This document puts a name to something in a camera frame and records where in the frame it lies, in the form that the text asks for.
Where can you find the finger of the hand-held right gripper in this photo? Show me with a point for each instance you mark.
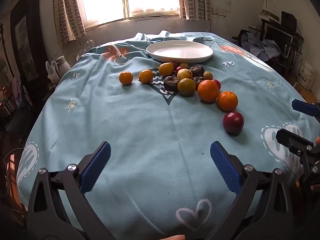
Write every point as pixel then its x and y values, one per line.
pixel 292 141
pixel 303 107

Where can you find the large orange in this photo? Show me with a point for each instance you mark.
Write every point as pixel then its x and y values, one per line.
pixel 208 90

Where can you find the yellow-orange tangerine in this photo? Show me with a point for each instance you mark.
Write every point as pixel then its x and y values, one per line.
pixel 166 69

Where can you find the small green fruit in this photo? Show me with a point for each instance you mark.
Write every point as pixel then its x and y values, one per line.
pixel 184 65
pixel 207 75

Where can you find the computer monitor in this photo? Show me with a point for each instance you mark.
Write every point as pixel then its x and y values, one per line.
pixel 277 38

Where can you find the pile of clothes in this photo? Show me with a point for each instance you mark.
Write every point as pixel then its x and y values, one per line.
pixel 262 47

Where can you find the yellow spotted fruit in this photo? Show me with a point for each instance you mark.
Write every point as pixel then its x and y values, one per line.
pixel 185 74

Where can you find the white plastic bag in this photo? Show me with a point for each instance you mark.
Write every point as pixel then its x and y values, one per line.
pixel 51 73

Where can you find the small tangerine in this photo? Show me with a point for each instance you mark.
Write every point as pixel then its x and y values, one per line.
pixel 145 76
pixel 125 77

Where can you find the chocolate donut front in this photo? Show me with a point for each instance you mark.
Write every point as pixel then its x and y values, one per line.
pixel 171 83

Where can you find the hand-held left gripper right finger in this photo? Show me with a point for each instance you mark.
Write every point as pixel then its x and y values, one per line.
pixel 225 167

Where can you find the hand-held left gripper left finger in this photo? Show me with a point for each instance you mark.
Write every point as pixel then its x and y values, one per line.
pixel 96 166

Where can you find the white bucket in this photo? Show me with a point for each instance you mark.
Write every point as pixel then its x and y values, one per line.
pixel 306 76

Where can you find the person's right hand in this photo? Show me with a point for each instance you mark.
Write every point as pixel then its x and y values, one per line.
pixel 318 141

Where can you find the dark red apple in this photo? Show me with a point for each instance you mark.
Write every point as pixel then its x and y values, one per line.
pixel 233 122

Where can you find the wall outlet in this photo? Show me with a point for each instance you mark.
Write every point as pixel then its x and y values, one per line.
pixel 218 11

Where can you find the person's left hand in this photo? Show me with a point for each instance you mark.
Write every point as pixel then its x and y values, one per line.
pixel 173 237

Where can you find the white kettle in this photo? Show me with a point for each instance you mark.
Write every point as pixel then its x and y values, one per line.
pixel 62 66

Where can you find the window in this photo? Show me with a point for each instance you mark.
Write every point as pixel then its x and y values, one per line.
pixel 105 0

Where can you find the light blue printed tablecloth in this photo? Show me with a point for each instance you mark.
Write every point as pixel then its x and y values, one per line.
pixel 140 135

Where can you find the green-yellow tangerine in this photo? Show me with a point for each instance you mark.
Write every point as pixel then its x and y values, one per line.
pixel 186 87

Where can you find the dark framed picture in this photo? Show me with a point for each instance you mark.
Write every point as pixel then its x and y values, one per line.
pixel 25 45

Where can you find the checked curtain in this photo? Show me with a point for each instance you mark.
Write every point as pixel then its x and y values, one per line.
pixel 70 17
pixel 197 2

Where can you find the white plate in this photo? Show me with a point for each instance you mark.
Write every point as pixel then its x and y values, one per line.
pixel 179 51

